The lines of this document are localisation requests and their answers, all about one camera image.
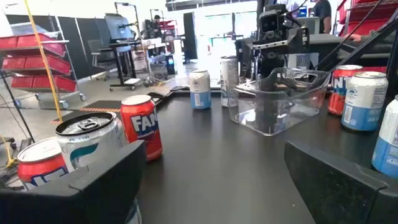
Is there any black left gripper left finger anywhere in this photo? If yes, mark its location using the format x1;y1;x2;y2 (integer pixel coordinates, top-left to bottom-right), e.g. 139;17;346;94
0;140;147;224

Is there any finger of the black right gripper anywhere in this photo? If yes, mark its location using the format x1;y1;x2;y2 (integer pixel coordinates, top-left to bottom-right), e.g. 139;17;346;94
235;37;256;68
287;26;311;54

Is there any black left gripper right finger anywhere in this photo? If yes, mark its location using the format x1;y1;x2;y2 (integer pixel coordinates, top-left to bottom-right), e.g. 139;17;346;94
284;141;398;224

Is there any red Fanta strawberry soda can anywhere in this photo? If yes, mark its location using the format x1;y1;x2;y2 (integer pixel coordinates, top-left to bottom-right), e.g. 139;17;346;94
327;64;364;116
17;136;69;191
119;95;164;162

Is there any white and blue Spindrift can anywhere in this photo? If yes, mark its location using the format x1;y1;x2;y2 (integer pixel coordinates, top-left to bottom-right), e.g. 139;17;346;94
371;95;398;179
188;68;212;110
341;71;389;132

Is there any clear plastic bin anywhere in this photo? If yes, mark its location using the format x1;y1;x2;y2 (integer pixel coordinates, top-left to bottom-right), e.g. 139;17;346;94
228;67;331;137

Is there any person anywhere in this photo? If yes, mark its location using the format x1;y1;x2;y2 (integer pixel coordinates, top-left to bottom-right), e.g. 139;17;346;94
150;14;165;39
308;0;333;34

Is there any person's hand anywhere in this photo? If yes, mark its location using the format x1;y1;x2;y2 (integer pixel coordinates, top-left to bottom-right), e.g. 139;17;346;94
343;32;363;43

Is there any black upright panel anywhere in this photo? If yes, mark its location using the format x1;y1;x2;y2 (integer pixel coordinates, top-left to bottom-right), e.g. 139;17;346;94
182;11;198;60

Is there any red bin shelving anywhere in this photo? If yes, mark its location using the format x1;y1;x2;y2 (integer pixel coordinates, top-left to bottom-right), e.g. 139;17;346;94
336;0;398;37

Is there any metal rack with red bins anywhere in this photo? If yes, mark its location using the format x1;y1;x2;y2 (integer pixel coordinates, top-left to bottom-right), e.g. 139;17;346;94
0;32;87;110

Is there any thin black rod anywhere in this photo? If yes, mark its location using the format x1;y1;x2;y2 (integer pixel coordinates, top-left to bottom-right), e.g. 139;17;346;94
0;70;35;144

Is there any red plastic storage bin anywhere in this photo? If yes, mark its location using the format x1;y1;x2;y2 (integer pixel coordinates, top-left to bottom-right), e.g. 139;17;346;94
16;33;67;57
24;54;72;77
11;76;35;90
32;74;78;93
0;35;18;50
1;55;27;71

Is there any black standing desk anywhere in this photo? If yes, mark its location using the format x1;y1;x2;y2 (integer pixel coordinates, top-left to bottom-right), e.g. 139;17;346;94
98;39;142;91

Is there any grey computer monitor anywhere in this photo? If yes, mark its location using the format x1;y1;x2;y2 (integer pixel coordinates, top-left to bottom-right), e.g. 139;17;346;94
104;12;134;44

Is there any grey office chair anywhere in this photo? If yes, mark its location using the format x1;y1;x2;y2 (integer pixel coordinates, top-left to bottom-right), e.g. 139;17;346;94
86;39;116;82

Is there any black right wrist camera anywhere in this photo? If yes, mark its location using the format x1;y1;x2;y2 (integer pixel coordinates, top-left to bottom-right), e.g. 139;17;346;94
259;3;282;34

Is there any black frame strut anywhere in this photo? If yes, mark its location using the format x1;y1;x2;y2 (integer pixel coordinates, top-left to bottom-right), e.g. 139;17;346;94
313;7;398;73

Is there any yellow cable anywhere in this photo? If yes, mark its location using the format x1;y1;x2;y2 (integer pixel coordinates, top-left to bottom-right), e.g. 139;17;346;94
0;135;18;169

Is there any yellow strap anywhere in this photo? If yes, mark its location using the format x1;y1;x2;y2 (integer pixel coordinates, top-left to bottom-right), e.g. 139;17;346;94
24;0;64;123

